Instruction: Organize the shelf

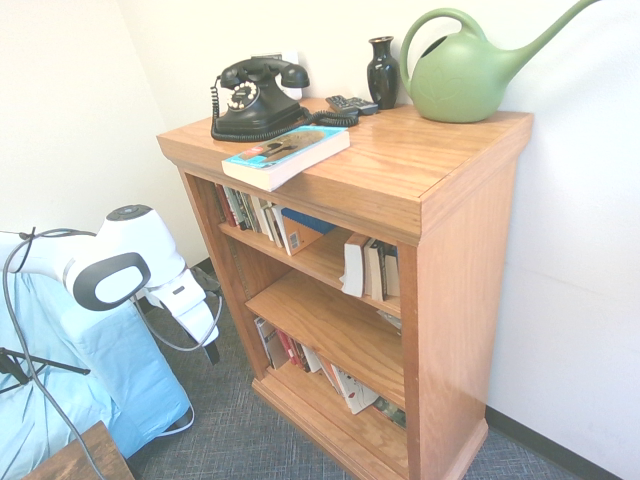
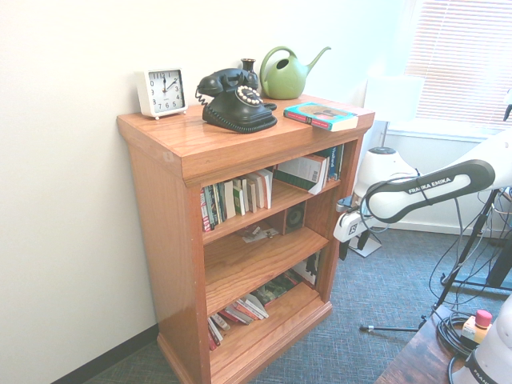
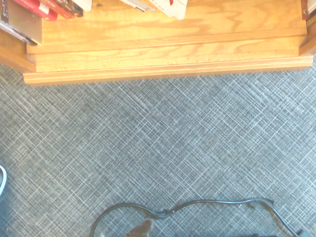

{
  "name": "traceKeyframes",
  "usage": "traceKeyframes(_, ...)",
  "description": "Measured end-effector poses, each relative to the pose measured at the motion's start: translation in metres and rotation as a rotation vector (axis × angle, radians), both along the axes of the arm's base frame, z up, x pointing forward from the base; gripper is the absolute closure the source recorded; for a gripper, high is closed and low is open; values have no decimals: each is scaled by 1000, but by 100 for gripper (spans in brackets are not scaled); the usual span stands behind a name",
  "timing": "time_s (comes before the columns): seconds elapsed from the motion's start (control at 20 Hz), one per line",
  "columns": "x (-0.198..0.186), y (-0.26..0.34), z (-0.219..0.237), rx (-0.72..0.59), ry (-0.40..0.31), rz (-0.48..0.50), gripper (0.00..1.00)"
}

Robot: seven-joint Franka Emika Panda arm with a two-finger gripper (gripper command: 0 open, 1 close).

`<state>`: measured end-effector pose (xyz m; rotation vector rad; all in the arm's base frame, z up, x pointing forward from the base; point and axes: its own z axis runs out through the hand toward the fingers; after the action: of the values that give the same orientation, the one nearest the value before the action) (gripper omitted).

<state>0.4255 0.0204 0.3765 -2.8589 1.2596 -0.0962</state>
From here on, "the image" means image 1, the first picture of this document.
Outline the white book red print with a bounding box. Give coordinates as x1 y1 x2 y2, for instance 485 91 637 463
329 363 380 416

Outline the thick white paged book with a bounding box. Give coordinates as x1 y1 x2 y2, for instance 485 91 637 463
340 232 372 299

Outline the black tripod stand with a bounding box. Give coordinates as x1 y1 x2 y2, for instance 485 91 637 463
0 347 92 396

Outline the white floor cord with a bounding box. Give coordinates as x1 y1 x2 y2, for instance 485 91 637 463
158 405 196 437

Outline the wooden bookshelf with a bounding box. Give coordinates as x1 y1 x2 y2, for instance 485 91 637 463
156 97 535 480

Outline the dark green camouflage book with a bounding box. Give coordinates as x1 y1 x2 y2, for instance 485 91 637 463
372 396 407 431

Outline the black rotary telephone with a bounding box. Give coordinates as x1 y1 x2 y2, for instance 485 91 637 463
209 57 361 144

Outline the green plastic watering can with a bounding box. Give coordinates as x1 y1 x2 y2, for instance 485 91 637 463
398 0 604 125

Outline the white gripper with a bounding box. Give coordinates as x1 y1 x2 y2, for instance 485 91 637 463
144 272 222 367

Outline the cream paperback book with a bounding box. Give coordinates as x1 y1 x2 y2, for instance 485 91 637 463
248 194 272 236
263 201 291 251

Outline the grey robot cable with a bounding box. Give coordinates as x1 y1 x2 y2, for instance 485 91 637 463
0 227 224 480

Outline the dark green spine book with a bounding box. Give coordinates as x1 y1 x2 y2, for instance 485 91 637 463
230 188 257 232

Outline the orange red paperback book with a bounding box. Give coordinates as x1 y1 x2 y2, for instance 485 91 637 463
281 206 337 257

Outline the black ceramic vase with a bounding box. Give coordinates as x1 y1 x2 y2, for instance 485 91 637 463
367 35 401 111

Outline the white and brown book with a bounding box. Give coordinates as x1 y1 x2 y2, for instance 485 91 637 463
253 316 290 371

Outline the dark wooden table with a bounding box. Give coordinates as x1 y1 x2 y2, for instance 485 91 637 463
22 419 136 480

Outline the tan paperback book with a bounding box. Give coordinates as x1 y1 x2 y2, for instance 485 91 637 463
363 238 387 303

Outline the red white spine book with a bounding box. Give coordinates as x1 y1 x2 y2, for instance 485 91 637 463
214 183 238 226

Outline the teal paperback book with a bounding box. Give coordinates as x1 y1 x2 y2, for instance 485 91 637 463
220 124 351 194

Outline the thin white book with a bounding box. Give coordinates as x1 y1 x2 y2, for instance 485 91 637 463
301 344 324 375

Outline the thin orange book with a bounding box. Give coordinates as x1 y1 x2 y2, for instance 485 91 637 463
318 355 343 396

